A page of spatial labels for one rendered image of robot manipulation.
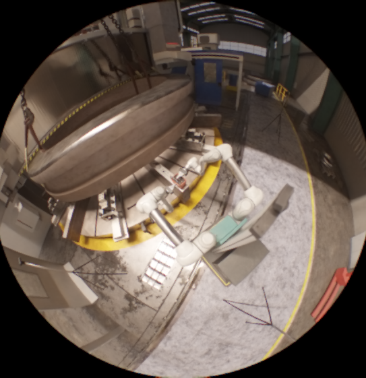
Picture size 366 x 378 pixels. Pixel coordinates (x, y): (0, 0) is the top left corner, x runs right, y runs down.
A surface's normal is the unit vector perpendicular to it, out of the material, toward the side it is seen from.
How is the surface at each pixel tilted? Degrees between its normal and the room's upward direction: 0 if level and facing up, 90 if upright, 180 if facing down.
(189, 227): 0
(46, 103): 90
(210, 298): 0
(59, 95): 90
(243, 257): 0
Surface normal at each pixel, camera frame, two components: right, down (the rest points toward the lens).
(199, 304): -0.10, -0.52
